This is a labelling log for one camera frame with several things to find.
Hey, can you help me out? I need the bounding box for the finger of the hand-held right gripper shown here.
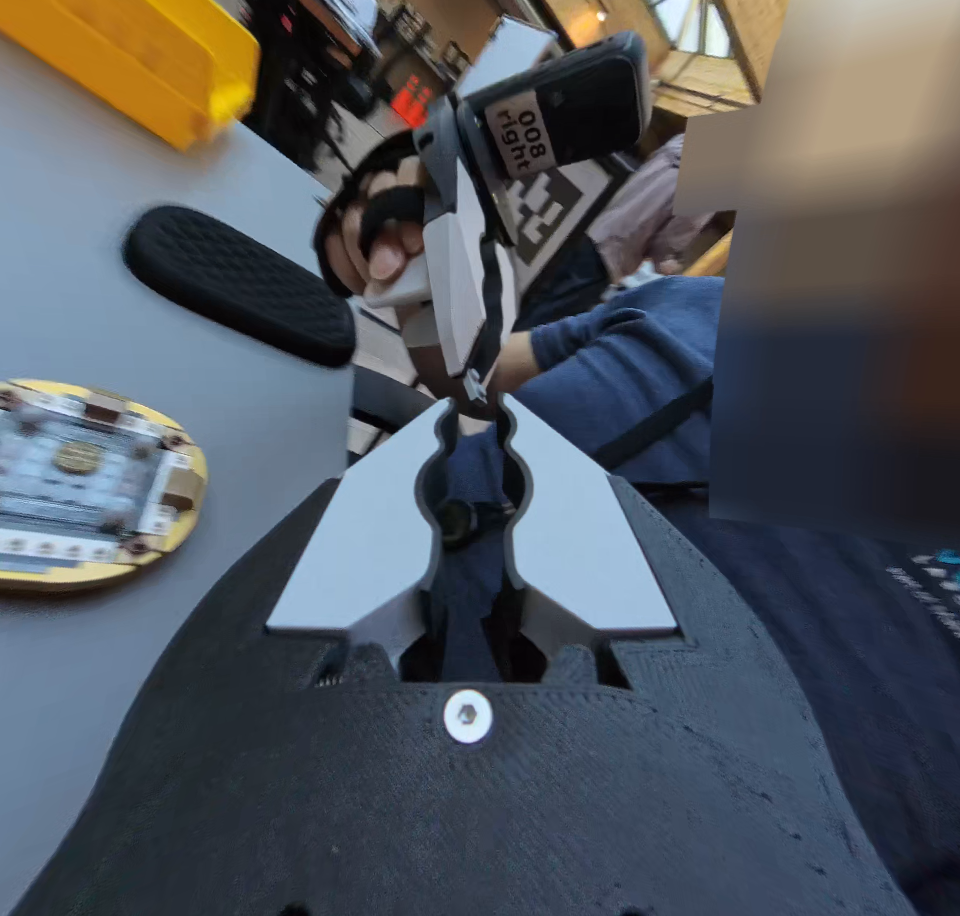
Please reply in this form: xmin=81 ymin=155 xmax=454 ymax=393
xmin=420 ymin=203 xmax=505 ymax=407

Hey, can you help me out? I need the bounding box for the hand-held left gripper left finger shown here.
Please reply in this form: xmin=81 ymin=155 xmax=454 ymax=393
xmin=264 ymin=397 xmax=459 ymax=673

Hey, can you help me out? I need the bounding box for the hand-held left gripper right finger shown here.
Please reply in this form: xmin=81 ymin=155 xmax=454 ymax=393
xmin=495 ymin=393 xmax=682 ymax=665

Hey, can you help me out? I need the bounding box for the person's right forearm blue sleeve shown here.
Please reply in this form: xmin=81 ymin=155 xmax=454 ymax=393
xmin=487 ymin=277 xmax=725 ymax=483

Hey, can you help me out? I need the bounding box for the round yellow white lego model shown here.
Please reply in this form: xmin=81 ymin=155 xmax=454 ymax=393
xmin=0 ymin=379 xmax=210 ymax=594

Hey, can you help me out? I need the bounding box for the person's right hand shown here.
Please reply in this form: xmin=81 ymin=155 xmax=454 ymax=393
xmin=322 ymin=157 xmax=429 ymax=300

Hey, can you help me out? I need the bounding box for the black round knob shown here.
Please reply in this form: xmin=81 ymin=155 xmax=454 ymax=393
xmin=435 ymin=497 xmax=519 ymax=549

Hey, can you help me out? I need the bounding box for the black textured pad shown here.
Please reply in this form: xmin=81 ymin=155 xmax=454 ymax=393
xmin=122 ymin=205 xmax=358 ymax=369

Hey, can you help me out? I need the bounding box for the person's dark printed shirt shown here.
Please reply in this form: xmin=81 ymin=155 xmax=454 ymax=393
xmin=442 ymin=436 xmax=960 ymax=916

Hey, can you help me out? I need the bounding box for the yellow plastic bin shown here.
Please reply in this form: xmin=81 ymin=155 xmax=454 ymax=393
xmin=0 ymin=0 xmax=261 ymax=153

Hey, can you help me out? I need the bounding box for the black strap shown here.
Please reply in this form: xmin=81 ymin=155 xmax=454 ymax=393
xmin=588 ymin=379 xmax=714 ymax=474

